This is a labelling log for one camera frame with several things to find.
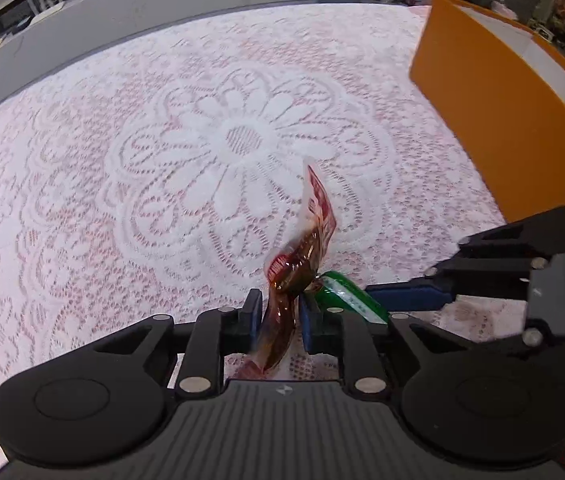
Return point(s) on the green sausage packet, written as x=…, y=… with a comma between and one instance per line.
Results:
x=347, y=292

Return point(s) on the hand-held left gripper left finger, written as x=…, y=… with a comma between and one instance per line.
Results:
x=251, y=317

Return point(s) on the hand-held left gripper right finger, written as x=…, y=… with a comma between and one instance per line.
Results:
x=307, y=320

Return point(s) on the orange cardboard box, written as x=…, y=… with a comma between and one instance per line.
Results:
x=487, y=110

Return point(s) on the white lace tablecloth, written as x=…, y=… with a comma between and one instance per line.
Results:
x=162, y=160

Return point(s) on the long grey television console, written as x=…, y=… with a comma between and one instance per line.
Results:
x=137, y=0

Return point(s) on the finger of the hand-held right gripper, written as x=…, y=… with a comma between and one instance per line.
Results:
x=412, y=295

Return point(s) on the red and brown snack packet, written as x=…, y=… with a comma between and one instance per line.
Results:
x=282, y=280

